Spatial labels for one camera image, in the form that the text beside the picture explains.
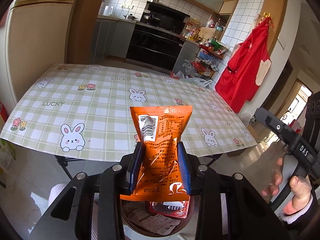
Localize orange snack packet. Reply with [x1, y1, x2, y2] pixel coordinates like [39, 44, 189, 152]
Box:
[120, 106, 193, 202]

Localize red clear plastic package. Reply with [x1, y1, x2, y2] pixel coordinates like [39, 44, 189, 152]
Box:
[148, 200, 190, 219]

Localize person's right hand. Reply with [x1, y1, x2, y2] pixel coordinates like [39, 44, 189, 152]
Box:
[261, 154, 311, 216]

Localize white printed wrapper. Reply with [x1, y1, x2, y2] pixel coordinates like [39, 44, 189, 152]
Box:
[128, 208, 181, 236]

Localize pink trouser leg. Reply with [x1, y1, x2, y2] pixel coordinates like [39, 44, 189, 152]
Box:
[48, 183, 67, 206]

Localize green checked bunny tablecloth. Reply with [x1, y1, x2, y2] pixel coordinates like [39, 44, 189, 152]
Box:
[1, 64, 256, 161]

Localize white plastic bag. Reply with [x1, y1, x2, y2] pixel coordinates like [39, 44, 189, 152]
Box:
[180, 77, 212, 88]

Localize red apron on hook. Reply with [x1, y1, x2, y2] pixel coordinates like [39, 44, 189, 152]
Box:
[215, 17, 272, 113]

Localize black oven range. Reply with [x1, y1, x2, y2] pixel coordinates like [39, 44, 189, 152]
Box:
[126, 1, 190, 74]

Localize grey lower cabinets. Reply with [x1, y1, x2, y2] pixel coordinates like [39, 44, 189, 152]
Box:
[90, 17, 136, 64]

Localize steel pot on counter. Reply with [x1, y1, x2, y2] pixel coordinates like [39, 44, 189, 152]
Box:
[124, 14, 137, 21]

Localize white electric kettle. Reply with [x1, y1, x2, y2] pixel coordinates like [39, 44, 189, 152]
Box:
[103, 5, 114, 17]

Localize cream refrigerator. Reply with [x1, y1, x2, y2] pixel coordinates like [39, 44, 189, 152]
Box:
[1, 0, 75, 113]

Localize wire storage rack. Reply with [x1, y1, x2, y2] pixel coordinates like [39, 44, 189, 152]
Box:
[191, 38, 230, 80]

